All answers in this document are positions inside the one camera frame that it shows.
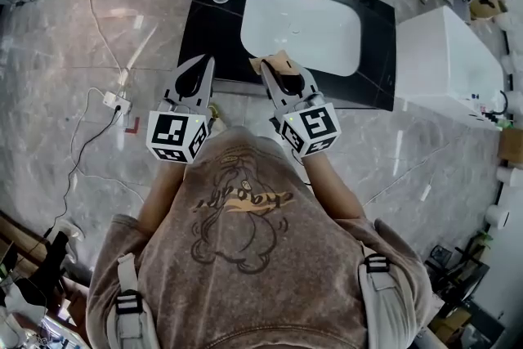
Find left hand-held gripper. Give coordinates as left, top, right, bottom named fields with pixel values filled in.
left=145, top=55, right=217, bottom=165

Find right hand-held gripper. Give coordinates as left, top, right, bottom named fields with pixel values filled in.
left=261, top=61, right=342, bottom=158

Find tan paper piece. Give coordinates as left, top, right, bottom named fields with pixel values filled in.
left=248, top=49, right=302, bottom=78

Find person's left forearm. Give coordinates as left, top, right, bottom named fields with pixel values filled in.
left=136, top=160, right=192, bottom=233

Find person's right forearm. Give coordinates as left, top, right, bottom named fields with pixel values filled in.
left=301, top=152, right=368, bottom=221

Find white sink basin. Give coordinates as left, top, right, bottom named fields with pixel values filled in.
left=239, top=0, right=362, bottom=78

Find black vanity cabinet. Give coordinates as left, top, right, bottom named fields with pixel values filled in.
left=177, top=0, right=397, bottom=113

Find white cabinet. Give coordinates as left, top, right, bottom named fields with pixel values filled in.
left=394, top=6, right=510, bottom=131

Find brown printed t-shirt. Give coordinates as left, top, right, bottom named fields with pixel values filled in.
left=85, top=125, right=445, bottom=349

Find large cardboard box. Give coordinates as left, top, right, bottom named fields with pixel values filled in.
left=467, top=0, right=510, bottom=22

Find small brown cardboard box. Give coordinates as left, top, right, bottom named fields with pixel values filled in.
left=498, top=128, right=523, bottom=167

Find black metal rack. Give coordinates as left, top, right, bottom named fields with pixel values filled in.
left=424, top=244, right=491, bottom=300

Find black cable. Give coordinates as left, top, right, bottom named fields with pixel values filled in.
left=42, top=110, right=123, bottom=239

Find grey backpack strap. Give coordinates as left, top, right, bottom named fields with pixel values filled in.
left=358, top=252, right=427, bottom=349
left=105, top=253, right=161, bottom=349

